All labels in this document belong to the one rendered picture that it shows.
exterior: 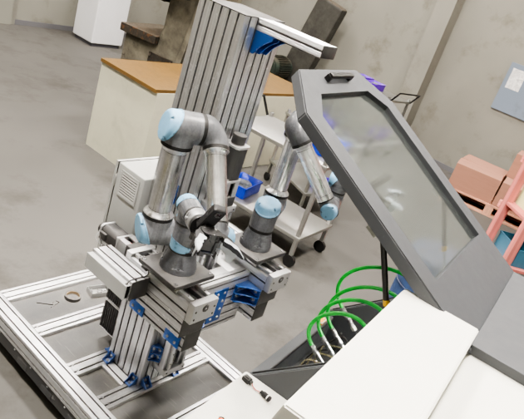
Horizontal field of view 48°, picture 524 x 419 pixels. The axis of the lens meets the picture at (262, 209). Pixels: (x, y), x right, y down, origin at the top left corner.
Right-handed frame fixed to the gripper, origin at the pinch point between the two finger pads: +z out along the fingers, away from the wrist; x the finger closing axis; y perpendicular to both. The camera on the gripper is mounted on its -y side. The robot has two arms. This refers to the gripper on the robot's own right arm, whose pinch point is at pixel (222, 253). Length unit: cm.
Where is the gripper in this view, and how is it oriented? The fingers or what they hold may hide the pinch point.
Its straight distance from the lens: 170.0
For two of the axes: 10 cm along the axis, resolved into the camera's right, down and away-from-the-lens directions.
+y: -4.2, 8.5, 3.2
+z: 3.8, 4.9, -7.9
